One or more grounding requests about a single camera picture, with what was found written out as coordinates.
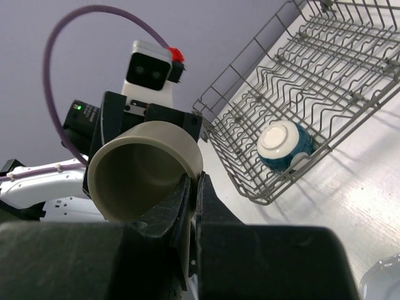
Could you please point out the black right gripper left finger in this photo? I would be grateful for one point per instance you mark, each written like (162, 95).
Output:
(144, 259)

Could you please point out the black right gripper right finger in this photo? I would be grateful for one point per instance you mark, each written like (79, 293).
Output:
(240, 261)

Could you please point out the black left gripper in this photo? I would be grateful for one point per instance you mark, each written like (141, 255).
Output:
(116, 117)

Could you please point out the beige ceramic mug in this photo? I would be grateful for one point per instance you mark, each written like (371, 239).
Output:
(134, 172)

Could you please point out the teal and cream bowl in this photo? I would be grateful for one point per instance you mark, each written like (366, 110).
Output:
(284, 145)

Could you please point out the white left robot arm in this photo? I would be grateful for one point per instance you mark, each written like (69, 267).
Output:
(23, 189)

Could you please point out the light blue scalloped plate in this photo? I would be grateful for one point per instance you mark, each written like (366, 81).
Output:
(382, 280)

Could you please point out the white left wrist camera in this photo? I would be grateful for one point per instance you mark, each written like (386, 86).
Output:
(151, 73)

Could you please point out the grey wire dish rack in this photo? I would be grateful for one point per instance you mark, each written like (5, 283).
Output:
(325, 65)

